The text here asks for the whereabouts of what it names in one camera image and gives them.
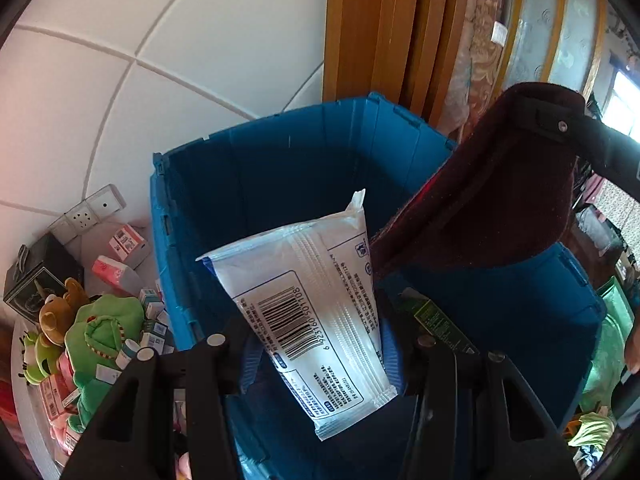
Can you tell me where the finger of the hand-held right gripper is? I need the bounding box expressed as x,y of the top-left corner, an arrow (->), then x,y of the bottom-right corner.
516,94 -> 640,183

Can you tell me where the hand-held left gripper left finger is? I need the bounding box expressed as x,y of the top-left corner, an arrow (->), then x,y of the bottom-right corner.
60,310 -> 273,480

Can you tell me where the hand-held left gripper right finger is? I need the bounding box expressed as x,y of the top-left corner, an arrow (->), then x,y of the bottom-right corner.
382,287 -> 576,480

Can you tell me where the white wet wipes packet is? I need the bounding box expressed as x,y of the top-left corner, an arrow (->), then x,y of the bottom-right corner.
196,189 -> 398,442

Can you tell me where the dark red cloth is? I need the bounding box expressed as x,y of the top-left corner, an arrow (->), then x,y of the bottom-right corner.
370,81 -> 588,281

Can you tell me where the large green plush toy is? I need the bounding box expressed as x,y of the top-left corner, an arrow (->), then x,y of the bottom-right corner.
65,294 -> 147,433

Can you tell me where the blue plastic crate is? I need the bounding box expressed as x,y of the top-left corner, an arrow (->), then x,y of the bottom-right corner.
150,91 -> 608,480

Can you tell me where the window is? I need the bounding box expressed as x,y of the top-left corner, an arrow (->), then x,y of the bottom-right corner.
610,67 -> 640,137

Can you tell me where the dark green box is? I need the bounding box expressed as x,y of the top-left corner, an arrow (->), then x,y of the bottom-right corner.
400,287 -> 482,357

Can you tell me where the clear plastic bag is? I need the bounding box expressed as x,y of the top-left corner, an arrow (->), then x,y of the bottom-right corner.
575,205 -> 626,257

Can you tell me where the pile of small medicine boxes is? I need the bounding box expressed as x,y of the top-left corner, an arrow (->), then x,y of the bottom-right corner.
40,285 -> 177,453

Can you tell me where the frosted glass wooden partition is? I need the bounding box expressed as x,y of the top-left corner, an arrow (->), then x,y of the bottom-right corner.
500,0 -> 608,98

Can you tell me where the patterned rolled carpet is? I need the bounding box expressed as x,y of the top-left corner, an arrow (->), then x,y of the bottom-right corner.
457,0 -> 516,141

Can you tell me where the pink rolled carpet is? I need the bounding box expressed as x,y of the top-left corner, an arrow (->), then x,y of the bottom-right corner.
440,25 -> 473,137

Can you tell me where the pink tissue packet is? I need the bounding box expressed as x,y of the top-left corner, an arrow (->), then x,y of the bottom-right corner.
92,255 -> 141,295

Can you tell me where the white pink labelled box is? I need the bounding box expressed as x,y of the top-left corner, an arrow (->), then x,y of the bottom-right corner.
109,224 -> 151,268

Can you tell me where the green plastic bag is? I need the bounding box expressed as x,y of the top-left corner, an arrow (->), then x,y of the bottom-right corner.
580,277 -> 637,411

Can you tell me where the brown teddy bear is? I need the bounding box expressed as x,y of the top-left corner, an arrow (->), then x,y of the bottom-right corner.
40,277 -> 90,346

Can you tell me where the light green cloth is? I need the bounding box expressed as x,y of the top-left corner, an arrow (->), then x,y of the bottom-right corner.
569,409 -> 617,448

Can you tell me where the green frog plush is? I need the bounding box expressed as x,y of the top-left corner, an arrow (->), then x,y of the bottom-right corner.
20,332 -> 63,386

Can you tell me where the black gift box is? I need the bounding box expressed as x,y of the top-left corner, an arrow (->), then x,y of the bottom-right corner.
4,232 -> 83,316

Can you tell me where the wooden door frame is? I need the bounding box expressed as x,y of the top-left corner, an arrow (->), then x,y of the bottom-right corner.
322,0 -> 473,131

